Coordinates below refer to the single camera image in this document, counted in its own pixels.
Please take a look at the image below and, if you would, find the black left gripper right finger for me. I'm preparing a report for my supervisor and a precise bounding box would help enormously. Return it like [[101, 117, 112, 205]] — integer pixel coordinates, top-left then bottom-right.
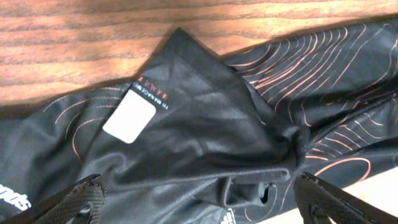
[[294, 172, 397, 224]]

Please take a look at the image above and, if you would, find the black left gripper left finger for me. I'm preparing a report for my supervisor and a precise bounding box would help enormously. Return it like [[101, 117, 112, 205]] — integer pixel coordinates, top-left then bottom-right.
[[1, 174, 106, 224]]

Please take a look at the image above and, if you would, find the black printed cycling jersey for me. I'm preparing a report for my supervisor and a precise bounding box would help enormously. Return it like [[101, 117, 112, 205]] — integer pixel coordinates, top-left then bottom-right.
[[1, 17, 397, 223]]

